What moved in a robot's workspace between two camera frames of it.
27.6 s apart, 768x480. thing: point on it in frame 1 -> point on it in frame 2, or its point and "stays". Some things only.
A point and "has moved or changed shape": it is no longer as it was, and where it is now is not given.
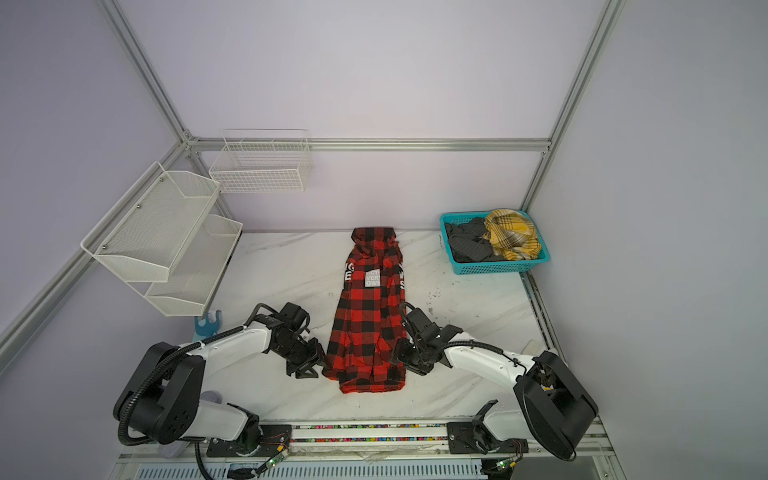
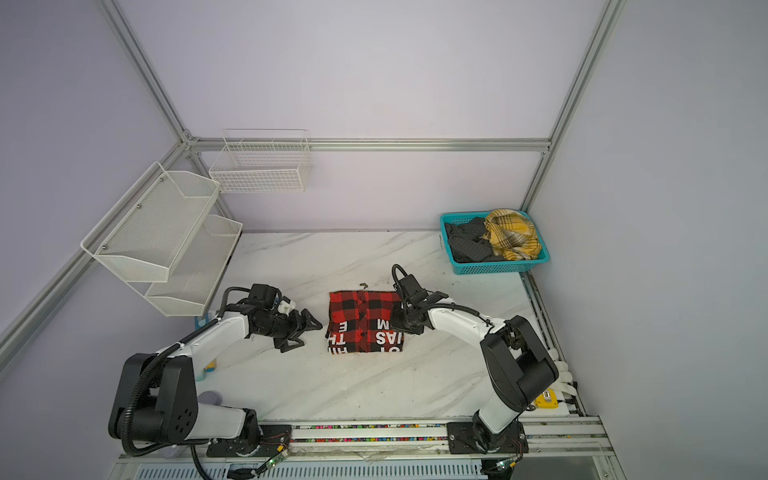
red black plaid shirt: (367, 335) has moved or changed shape
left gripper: (316, 356) -> (297, 328)
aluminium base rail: (399, 451) stays
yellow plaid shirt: (512, 235) stays
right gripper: (399, 355) -> (394, 310)
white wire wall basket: (263, 161) stays
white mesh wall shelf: (162, 239) stays
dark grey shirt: (466, 244) stays
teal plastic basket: (488, 267) stays
